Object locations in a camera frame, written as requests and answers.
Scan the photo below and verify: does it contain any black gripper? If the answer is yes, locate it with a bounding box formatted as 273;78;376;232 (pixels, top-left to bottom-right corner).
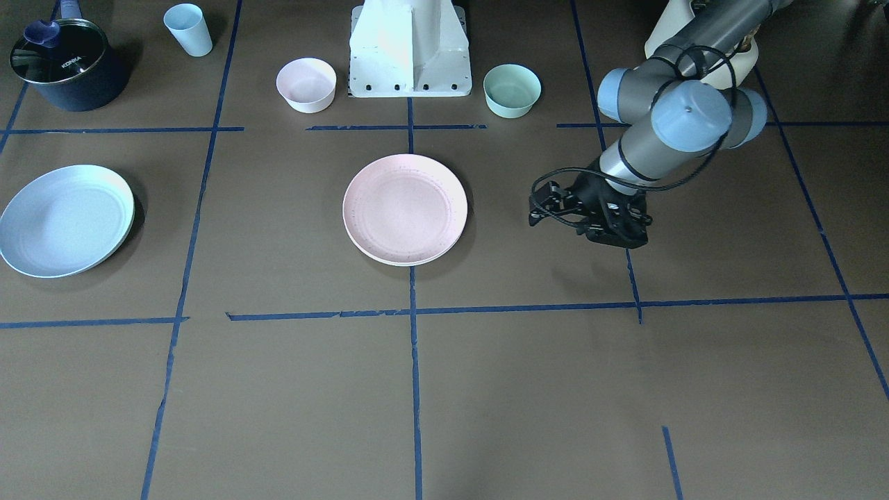
529;171;653;249

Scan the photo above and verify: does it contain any pink plate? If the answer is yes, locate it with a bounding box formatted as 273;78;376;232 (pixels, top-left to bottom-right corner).
342;154;469;236

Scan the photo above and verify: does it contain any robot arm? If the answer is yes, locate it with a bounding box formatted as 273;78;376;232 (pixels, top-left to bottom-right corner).
529;1;788;249

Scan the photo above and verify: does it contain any green bowl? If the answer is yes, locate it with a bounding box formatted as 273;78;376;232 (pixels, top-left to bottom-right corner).
483;64;542;118

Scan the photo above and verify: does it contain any cream plate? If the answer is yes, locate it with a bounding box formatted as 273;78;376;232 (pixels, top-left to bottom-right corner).
349;231;463;267

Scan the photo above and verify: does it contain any cream toaster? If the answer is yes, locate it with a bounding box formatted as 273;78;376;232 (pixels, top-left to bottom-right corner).
645;1;759;70

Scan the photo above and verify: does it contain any pink bowl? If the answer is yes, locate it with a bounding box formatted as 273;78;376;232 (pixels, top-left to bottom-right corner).
276;58;338;114

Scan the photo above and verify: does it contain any light blue cup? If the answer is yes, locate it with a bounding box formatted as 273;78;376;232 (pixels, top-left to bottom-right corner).
164;3;213;57

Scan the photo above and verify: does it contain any dark blue saucepan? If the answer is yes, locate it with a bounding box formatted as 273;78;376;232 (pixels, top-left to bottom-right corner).
19;1;129;112

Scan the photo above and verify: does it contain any blue plate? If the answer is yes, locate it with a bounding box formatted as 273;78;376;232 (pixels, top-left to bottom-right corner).
1;165;135;278

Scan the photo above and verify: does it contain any glass pot lid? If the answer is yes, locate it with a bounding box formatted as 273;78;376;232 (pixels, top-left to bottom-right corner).
9;19;108;83

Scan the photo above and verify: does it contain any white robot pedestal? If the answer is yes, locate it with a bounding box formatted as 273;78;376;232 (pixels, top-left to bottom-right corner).
347;1;472;99

